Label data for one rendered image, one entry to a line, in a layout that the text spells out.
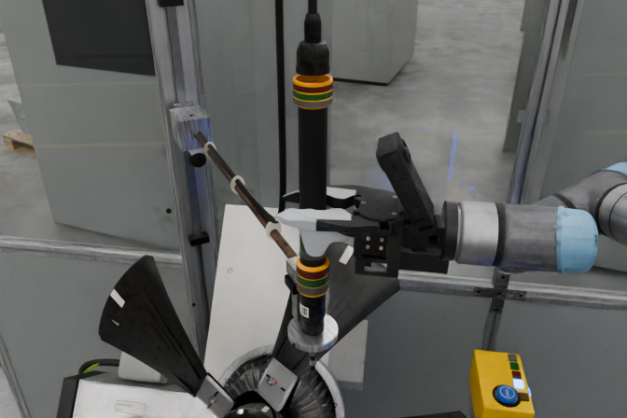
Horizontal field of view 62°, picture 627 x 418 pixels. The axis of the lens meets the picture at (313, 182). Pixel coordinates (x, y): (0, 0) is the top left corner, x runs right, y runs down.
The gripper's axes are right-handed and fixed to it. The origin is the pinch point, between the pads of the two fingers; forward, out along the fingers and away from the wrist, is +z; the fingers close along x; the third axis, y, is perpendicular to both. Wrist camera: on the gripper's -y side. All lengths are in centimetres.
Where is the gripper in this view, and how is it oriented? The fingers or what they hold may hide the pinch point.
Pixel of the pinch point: (289, 202)
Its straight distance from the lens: 64.5
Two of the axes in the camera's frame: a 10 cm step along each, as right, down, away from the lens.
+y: 0.0, 8.9, 4.6
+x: 1.5, -4.6, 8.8
